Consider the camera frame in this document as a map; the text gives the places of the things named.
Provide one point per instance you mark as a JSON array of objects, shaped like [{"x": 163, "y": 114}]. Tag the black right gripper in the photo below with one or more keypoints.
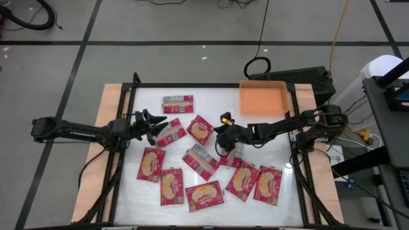
[{"x": 233, "y": 135}]

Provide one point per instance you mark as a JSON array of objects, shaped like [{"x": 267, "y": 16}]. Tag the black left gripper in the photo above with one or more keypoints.
[{"x": 142, "y": 126}]

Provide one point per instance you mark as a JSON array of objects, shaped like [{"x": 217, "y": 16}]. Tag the red popcorn bag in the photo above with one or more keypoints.
[
  {"x": 200, "y": 162},
  {"x": 200, "y": 129},
  {"x": 172, "y": 133},
  {"x": 178, "y": 104},
  {"x": 204, "y": 195},
  {"x": 234, "y": 158},
  {"x": 172, "y": 187},
  {"x": 242, "y": 180},
  {"x": 267, "y": 185},
  {"x": 151, "y": 164}
]

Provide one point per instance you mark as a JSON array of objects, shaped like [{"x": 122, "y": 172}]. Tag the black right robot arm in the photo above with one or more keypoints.
[{"x": 287, "y": 123}]

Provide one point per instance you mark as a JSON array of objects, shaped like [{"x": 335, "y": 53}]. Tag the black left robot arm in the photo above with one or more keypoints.
[{"x": 73, "y": 129}]

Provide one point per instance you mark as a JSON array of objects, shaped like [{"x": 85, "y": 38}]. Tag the white paper sheet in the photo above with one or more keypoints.
[{"x": 335, "y": 158}]

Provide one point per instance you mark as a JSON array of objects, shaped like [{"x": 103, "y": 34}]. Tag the yellow plug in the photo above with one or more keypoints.
[{"x": 365, "y": 134}]

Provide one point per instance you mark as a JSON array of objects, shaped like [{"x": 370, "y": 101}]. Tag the dark grey cart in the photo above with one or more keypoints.
[{"x": 393, "y": 127}]

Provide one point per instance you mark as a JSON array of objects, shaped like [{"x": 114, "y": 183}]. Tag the white bin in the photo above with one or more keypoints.
[{"x": 380, "y": 67}]

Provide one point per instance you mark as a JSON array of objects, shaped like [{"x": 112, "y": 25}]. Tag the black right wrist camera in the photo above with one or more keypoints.
[{"x": 227, "y": 119}]

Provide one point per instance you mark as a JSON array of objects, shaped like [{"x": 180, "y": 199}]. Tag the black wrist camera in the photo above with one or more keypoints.
[
  {"x": 120, "y": 128},
  {"x": 227, "y": 119}
]

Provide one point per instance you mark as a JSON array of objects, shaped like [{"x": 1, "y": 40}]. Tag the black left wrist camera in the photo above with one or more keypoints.
[{"x": 120, "y": 128}]

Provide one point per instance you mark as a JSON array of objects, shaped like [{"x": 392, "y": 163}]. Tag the black metal table frame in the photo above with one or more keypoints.
[{"x": 191, "y": 85}]

